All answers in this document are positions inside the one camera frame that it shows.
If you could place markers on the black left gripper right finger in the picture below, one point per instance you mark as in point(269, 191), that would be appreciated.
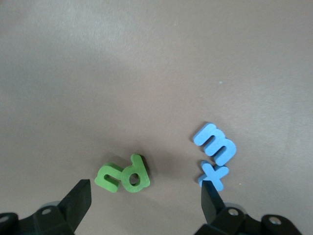
point(212, 210)

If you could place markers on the blue lowercase letter x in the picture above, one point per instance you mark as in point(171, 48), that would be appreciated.
point(215, 175)

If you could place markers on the brown table cover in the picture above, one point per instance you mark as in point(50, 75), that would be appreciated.
point(122, 73)

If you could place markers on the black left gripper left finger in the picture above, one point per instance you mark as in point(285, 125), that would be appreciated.
point(73, 208)

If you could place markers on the green lowercase letter n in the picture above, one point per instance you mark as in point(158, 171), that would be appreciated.
point(105, 171)

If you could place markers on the green lowercase letter p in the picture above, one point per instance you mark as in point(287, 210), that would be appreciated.
point(139, 166)

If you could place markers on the blue lowercase letter m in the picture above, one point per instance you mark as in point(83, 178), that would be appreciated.
point(210, 137)

